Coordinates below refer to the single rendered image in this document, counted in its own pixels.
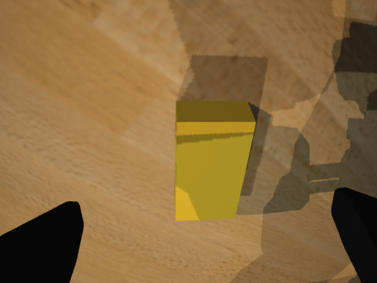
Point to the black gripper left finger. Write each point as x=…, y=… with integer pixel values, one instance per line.
x=44, y=249

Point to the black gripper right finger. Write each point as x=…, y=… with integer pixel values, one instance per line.
x=355, y=217

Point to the yellow rectangular block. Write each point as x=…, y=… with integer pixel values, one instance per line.
x=212, y=146

